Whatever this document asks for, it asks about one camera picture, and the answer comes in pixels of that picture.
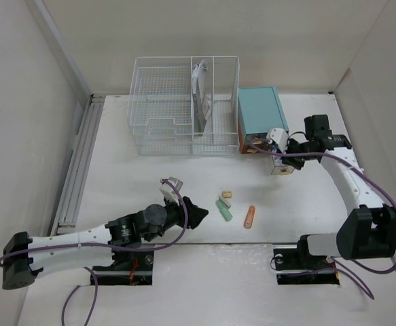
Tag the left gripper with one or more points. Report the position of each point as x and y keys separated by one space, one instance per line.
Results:
x=193 y=212

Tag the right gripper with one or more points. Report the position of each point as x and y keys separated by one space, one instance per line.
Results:
x=288 y=160

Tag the clear plastic drawer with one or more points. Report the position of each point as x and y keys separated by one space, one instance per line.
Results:
x=277 y=167

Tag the teal drawer cabinet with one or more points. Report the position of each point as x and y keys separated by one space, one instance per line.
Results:
x=259 y=110

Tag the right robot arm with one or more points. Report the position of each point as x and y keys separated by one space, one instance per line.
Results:
x=369 y=231

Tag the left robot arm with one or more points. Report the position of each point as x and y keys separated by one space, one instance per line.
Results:
x=26 y=258

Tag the green highlighter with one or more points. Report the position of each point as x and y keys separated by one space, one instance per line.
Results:
x=224 y=210

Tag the grey white eraser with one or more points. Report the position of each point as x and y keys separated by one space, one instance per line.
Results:
x=225 y=202

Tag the yellow eraser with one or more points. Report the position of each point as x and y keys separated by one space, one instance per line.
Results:
x=226 y=194

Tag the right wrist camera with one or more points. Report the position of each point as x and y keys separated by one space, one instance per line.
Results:
x=277 y=138

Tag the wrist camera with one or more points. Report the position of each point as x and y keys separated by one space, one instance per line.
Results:
x=277 y=138
x=169 y=189

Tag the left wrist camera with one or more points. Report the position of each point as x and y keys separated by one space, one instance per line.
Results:
x=169 y=189

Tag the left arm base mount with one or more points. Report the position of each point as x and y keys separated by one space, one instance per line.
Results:
x=128 y=269

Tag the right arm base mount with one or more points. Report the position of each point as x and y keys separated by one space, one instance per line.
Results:
x=295 y=265

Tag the white wire desk organizer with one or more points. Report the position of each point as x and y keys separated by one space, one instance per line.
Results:
x=160 y=107

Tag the aluminium rail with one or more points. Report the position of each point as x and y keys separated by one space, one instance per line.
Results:
x=64 y=218

